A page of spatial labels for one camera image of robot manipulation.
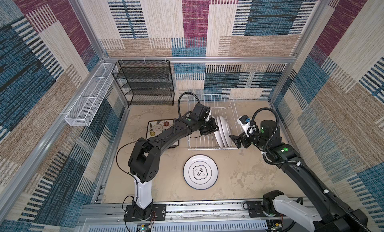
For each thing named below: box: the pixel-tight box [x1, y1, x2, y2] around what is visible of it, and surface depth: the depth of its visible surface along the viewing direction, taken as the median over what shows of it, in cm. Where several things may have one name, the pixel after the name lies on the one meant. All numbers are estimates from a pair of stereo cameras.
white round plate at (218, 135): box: [213, 116, 224, 148], surface depth 84 cm
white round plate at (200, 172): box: [183, 154, 219, 191], surface depth 87 cm
